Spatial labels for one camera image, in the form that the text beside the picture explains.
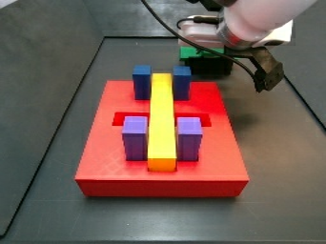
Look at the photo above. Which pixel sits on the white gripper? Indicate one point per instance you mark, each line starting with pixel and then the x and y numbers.
pixel 208 32

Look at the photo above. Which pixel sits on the green stepped block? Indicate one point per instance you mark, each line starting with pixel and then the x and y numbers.
pixel 191 53

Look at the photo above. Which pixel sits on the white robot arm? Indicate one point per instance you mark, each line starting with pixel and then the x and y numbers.
pixel 245 24

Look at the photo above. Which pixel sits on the red base board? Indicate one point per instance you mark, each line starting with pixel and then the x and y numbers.
pixel 106 174

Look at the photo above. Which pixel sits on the right dark blue block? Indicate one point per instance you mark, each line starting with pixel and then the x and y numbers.
pixel 182 80

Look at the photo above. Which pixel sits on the dark blue block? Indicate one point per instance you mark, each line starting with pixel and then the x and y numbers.
pixel 182 80
pixel 140 78

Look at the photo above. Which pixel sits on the left dark blue block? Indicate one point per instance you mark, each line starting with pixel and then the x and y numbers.
pixel 140 78

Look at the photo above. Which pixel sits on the right purple block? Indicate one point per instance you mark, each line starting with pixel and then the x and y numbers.
pixel 188 138

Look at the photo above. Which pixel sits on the purple block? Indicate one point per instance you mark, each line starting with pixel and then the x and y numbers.
pixel 188 138
pixel 134 136

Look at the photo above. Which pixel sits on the left purple block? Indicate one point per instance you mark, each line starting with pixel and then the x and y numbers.
pixel 134 136

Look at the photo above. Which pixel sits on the yellow long bar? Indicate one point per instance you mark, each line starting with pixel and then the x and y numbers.
pixel 162 145

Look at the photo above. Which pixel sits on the black fixture bracket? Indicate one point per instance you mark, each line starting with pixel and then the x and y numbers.
pixel 208 65

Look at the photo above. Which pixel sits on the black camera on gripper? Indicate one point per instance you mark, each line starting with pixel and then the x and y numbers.
pixel 269 73

